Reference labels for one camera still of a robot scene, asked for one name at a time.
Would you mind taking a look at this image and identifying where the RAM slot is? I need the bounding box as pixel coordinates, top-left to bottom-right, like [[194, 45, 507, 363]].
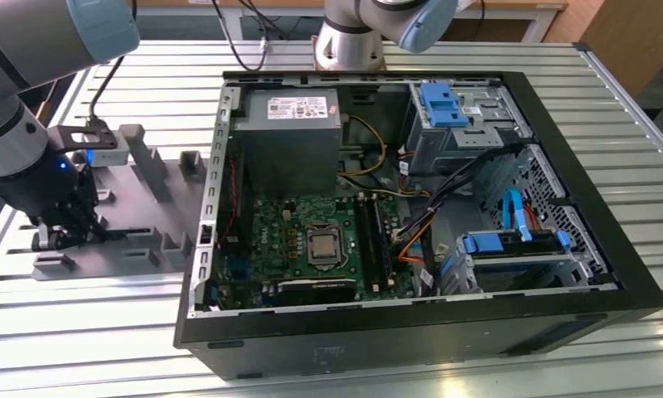
[[355, 193, 381, 292]]

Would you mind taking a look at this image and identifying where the grey parts rack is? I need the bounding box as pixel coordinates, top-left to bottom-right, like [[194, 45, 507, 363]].
[[30, 124, 212, 283]]

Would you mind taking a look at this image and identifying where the grey power supply unit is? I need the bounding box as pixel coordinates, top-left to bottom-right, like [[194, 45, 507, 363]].
[[231, 89, 344, 196]]

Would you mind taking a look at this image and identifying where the green motherboard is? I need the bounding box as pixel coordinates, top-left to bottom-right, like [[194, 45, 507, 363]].
[[209, 192, 421, 310]]

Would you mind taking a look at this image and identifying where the silver CPU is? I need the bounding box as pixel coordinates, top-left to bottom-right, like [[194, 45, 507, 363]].
[[309, 231, 339, 260]]

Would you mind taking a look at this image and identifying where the CPU socket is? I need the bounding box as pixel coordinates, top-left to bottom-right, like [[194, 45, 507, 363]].
[[304, 222, 348, 273]]

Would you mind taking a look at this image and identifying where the black graphics card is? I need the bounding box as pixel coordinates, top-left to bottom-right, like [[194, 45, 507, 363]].
[[276, 278, 361, 308]]

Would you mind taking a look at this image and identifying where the black PC case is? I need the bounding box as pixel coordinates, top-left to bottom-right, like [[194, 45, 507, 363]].
[[174, 70, 663, 381]]

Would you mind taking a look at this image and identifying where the blue drive bay latch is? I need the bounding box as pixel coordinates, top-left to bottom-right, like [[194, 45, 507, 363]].
[[420, 82, 472, 129]]

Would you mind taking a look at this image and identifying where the blue plastic clip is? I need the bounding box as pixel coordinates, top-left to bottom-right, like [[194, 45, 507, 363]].
[[440, 252, 460, 287]]

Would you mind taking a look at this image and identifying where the metal drive cage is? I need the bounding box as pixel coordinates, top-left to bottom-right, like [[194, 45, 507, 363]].
[[408, 80, 536, 175]]

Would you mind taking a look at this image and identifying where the hard disk in blue carrier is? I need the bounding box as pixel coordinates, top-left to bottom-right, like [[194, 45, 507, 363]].
[[463, 230, 576, 260]]

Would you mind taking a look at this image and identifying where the white framed desk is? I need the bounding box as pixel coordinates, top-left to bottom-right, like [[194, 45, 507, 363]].
[[220, 0, 569, 43]]

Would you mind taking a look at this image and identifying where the wooden cabinet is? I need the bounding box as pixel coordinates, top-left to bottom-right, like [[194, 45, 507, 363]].
[[580, 0, 663, 99]]

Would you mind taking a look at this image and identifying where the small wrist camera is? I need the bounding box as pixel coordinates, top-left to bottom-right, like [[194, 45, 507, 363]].
[[31, 223, 68, 253]]

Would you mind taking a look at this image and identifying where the black camera bracket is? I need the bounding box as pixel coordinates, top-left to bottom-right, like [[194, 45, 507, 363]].
[[47, 123, 120, 153]]

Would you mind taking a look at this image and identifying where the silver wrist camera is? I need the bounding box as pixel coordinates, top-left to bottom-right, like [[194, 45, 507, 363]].
[[83, 143, 134, 168]]

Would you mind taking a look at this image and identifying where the black camera cable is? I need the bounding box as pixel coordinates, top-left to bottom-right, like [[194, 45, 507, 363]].
[[88, 0, 140, 125], [212, 0, 289, 72]]

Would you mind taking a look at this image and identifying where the yellow wire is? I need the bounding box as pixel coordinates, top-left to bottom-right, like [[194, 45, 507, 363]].
[[340, 115, 388, 183]]

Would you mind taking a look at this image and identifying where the orange wire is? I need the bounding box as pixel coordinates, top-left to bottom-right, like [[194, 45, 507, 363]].
[[397, 226, 439, 265]]

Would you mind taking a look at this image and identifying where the blue flat wire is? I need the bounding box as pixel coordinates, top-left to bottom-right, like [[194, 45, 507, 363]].
[[500, 188, 536, 244]]

